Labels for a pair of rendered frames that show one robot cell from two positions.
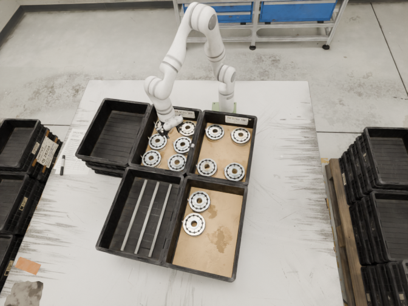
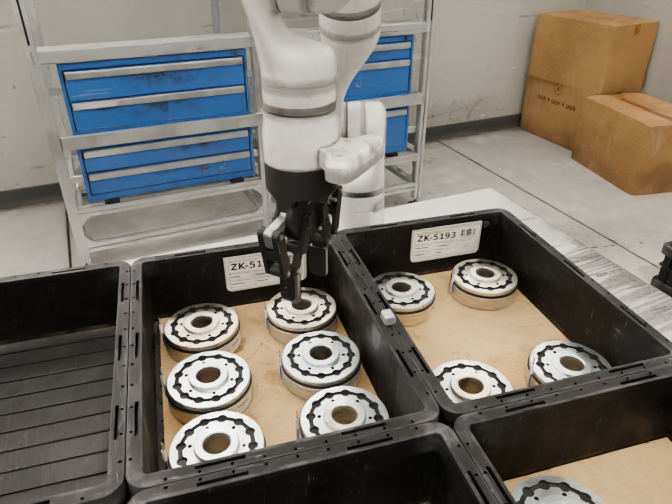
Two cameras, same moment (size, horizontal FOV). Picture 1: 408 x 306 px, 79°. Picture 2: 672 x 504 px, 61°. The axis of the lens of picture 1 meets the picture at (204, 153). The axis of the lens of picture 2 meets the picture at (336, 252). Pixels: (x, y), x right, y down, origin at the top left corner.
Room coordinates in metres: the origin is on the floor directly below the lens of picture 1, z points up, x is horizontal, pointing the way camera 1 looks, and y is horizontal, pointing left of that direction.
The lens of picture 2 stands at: (0.23, 0.43, 1.35)
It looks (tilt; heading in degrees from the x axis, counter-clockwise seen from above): 31 degrees down; 323
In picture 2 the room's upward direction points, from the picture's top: straight up
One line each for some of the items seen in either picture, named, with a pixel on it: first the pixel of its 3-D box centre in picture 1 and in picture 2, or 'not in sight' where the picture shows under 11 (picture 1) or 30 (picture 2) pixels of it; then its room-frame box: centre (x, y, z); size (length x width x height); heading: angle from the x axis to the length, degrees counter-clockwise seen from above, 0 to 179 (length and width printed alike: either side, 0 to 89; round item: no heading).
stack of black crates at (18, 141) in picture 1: (31, 155); not in sight; (1.13, 1.37, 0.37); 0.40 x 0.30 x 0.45; 167
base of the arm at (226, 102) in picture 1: (226, 100); (360, 229); (0.99, -0.19, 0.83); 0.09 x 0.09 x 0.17; 89
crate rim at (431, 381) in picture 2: (223, 145); (481, 291); (0.63, -0.10, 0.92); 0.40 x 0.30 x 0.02; 160
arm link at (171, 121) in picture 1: (167, 113); (317, 130); (0.67, 0.13, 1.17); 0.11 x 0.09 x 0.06; 26
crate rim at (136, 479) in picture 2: (167, 136); (259, 331); (0.73, 0.18, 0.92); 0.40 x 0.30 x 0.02; 160
